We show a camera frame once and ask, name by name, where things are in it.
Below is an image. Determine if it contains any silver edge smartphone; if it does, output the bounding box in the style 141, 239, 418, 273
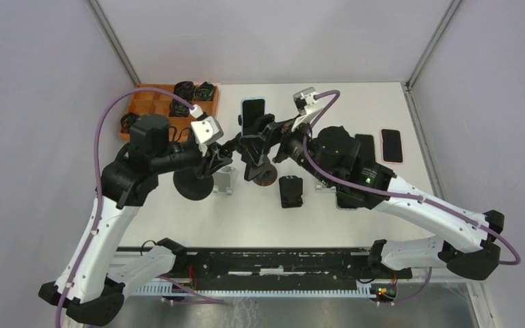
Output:
336, 198, 358, 210

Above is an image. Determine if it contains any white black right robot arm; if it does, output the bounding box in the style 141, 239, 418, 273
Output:
274, 122, 504, 281

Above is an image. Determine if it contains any black cable bundle lower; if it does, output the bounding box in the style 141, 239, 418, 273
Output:
169, 99, 195, 118

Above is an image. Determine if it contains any pink case smartphone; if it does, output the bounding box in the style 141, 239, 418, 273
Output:
381, 129, 403, 163

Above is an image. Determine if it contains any blue case smartphone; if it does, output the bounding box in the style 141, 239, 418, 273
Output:
238, 97, 266, 135

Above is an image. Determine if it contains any black cable bundle corner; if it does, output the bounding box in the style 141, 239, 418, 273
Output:
120, 112, 139, 134

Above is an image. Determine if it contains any black folding phone stand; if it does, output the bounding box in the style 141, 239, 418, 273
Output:
279, 176, 304, 208

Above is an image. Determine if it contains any silver stand left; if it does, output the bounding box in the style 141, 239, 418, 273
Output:
213, 166, 237, 197

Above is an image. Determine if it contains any black cable bundle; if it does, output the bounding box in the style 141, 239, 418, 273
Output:
193, 81, 216, 103
169, 99, 195, 118
173, 81, 196, 101

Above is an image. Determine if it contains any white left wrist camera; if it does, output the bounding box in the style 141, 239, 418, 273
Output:
190, 116, 224, 157

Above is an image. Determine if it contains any silver metal phone stand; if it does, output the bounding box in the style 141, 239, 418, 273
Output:
315, 180, 336, 193

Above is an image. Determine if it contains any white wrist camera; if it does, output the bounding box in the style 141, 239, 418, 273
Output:
190, 116, 224, 157
291, 87, 324, 132

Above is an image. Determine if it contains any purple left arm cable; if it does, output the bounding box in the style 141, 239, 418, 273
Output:
54, 87, 227, 328

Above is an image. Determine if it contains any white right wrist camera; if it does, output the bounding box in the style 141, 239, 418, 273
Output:
291, 87, 324, 132

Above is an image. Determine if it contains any orange wooden organizer tray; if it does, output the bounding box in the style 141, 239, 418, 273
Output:
118, 81, 219, 142

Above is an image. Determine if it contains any white slotted cable duct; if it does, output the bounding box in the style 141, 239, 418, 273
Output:
126, 278, 397, 300

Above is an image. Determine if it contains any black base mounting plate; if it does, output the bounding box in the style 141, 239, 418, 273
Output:
144, 246, 413, 293

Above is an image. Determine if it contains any black round tall stand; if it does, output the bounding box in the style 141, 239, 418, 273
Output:
172, 135, 245, 202

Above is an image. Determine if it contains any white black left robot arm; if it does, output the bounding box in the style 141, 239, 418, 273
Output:
39, 114, 228, 326

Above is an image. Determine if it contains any black cable bundle left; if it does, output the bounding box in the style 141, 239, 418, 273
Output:
173, 81, 196, 101

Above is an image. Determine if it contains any round wooden base stand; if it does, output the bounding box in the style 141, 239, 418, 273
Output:
252, 164, 278, 187

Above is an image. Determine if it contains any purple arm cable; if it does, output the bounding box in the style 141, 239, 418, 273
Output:
301, 90, 522, 306
54, 87, 227, 328

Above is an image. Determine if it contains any black cable bundle right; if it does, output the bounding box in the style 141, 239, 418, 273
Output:
193, 81, 216, 103

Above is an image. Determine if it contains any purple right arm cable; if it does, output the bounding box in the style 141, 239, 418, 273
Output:
301, 90, 522, 306

